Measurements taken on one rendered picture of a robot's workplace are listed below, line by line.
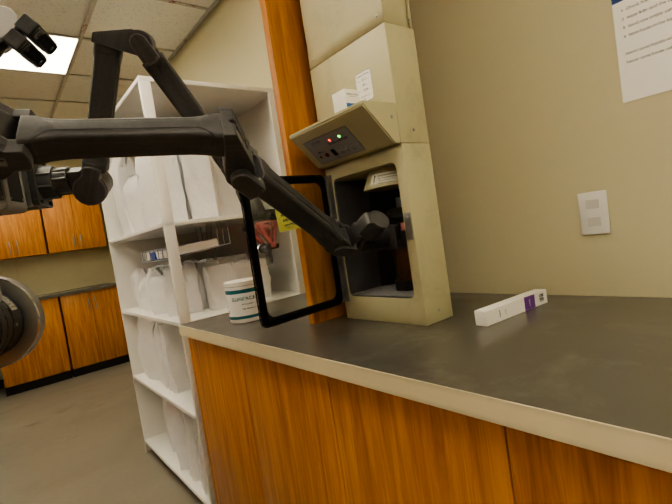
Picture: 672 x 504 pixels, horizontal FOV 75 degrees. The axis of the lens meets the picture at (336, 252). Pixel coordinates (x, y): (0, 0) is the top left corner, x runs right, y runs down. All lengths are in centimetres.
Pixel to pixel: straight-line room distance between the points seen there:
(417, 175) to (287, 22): 66
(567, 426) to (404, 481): 42
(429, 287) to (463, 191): 49
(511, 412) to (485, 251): 88
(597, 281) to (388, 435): 74
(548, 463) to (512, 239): 85
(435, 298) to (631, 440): 65
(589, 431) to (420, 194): 70
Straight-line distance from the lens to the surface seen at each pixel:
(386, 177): 122
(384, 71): 119
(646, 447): 65
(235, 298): 159
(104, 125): 81
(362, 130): 113
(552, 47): 144
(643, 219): 133
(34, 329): 117
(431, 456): 90
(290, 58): 148
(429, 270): 116
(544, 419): 69
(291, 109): 141
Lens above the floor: 122
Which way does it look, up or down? 3 degrees down
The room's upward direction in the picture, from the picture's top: 9 degrees counter-clockwise
